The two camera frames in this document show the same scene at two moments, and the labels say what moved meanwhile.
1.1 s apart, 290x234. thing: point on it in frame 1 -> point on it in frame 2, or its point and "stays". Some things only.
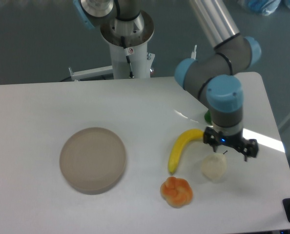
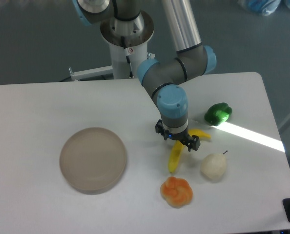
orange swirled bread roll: x=176 y=192 stays
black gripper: x=250 y=148 -> x=192 y=142
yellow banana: x=187 y=135 stays
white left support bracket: x=98 y=71 stays
